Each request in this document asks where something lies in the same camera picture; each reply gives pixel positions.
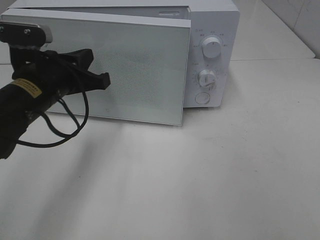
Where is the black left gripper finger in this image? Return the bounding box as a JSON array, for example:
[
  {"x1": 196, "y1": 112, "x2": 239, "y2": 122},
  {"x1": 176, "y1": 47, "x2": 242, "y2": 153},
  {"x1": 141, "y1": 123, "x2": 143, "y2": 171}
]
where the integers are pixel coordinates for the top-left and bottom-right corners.
[{"x1": 72, "y1": 48, "x2": 111, "y2": 91}]

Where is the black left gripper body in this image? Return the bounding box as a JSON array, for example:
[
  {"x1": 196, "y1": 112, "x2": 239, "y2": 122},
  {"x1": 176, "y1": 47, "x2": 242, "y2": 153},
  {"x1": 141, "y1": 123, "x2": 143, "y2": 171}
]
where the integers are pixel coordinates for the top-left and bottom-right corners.
[{"x1": 8, "y1": 46, "x2": 83, "y2": 97}]

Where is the white microwave door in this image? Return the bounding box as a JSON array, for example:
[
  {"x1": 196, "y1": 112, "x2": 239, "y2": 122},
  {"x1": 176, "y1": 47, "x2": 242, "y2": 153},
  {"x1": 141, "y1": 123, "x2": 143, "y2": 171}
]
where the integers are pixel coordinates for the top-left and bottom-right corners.
[{"x1": 1, "y1": 8, "x2": 191, "y2": 126}]

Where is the round white door button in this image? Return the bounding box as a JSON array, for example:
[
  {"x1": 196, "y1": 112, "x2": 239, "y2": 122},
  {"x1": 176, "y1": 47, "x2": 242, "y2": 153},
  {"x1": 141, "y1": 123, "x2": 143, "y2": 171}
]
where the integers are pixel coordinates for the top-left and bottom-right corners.
[{"x1": 195, "y1": 92, "x2": 210, "y2": 105}]

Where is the white timer knob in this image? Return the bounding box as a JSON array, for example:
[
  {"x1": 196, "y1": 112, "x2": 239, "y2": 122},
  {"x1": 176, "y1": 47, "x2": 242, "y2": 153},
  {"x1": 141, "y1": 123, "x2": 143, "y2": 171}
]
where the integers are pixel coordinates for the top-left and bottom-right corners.
[{"x1": 198, "y1": 69, "x2": 217, "y2": 88}]

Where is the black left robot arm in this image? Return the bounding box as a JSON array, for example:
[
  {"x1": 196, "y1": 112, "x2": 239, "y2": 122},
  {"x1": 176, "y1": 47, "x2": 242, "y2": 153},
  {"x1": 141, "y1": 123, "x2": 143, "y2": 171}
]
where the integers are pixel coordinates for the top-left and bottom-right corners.
[{"x1": 0, "y1": 47, "x2": 111, "y2": 159}]

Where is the upper white power knob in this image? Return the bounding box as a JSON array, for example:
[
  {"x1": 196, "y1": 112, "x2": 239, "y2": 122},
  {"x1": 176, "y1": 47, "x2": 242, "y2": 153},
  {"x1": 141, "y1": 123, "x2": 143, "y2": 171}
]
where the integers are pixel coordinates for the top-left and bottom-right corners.
[{"x1": 201, "y1": 36, "x2": 222, "y2": 59}]

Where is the white microwave oven body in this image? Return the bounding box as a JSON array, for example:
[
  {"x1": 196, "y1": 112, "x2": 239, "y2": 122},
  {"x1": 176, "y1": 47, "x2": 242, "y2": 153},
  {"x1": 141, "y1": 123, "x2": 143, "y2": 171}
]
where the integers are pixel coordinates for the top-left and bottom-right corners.
[{"x1": 1, "y1": 0, "x2": 240, "y2": 108}]

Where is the black left camera cable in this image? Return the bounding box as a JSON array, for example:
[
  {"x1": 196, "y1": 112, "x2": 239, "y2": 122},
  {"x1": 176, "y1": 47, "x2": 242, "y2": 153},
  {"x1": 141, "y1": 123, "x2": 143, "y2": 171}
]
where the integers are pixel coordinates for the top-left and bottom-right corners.
[{"x1": 16, "y1": 49, "x2": 90, "y2": 148}]

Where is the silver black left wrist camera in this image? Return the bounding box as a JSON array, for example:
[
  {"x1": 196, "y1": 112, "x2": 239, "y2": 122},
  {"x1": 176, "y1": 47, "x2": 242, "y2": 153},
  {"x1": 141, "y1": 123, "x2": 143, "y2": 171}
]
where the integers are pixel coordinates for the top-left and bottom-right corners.
[{"x1": 0, "y1": 21, "x2": 53, "y2": 48}]

